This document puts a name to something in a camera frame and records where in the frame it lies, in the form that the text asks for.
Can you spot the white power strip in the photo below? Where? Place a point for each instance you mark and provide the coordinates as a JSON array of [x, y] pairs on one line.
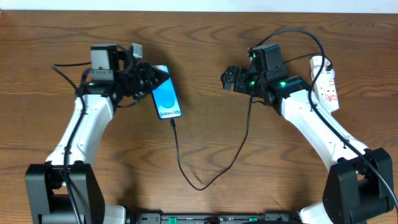
[[324, 86]]

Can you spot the blue Samsung Galaxy smartphone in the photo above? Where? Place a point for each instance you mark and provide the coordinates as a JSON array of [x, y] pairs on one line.
[[166, 100]]

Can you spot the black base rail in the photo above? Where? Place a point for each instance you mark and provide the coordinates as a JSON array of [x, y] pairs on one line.
[[158, 218]]

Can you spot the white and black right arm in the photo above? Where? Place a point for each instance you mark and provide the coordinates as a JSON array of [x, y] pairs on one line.
[[359, 183]]

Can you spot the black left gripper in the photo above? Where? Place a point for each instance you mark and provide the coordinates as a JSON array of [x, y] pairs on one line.
[[146, 80]]

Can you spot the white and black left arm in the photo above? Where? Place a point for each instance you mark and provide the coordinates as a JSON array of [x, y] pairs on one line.
[[64, 188]]

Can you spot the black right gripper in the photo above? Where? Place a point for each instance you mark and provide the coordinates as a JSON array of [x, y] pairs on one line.
[[237, 78]]

